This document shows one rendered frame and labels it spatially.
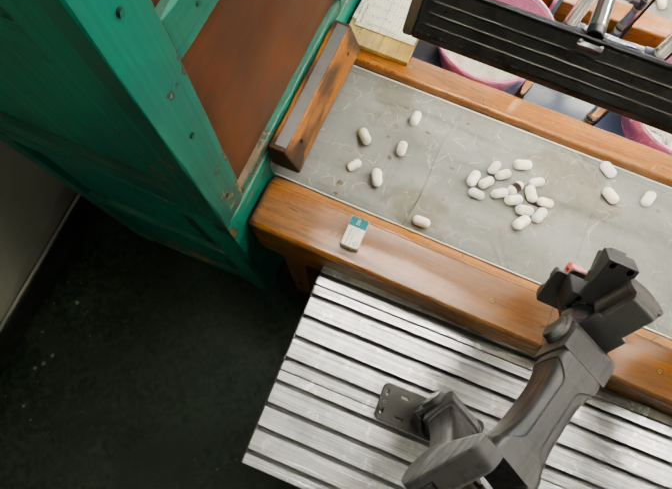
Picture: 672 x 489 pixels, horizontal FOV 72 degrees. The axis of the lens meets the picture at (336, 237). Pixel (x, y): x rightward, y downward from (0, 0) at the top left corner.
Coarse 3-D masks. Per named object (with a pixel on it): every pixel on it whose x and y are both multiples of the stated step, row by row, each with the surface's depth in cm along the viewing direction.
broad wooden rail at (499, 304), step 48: (288, 192) 90; (288, 240) 89; (336, 240) 88; (384, 240) 88; (432, 240) 91; (384, 288) 93; (432, 288) 86; (480, 288) 86; (528, 288) 86; (528, 336) 84; (624, 384) 83
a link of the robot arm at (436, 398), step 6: (438, 390) 79; (432, 396) 79; (438, 396) 77; (444, 396) 78; (426, 402) 78; (432, 402) 77; (438, 402) 77; (420, 408) 80; (426, 408) 78; (432, 408) 77; (420, 414) 80; (426, 426) 80
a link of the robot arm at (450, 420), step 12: (456, 396) 77; (444, 408) 74; (456, 408) 73; (432, 420) 73; (444, 420) 70; (456, 420) 69; (468, 420) 74; (432, 432) 70; (444, 432) 66; (456, 432) 64; (468, 432) 68; (480, 432) 73; (432, 444) 65; (480, 480) 56
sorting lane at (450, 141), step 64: (384, 128) 97; (448, 128) 98; (512, 128) 98; (320, 192) 93; (384, 192) 94; (448, 192) 94; (576, 192) 94; (640, 192) 94; (512, 256) 90; (576, 256) 91; (640, 256) 91
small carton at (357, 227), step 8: (352, 216) 87; (352, 224) 87; (360, 224) 87; (368, 224) 87; (352, 232) 86; (360, 232) 86; (344, 240) 86; (352, 240) 86; (360, 240) 86; (352, 248) 86
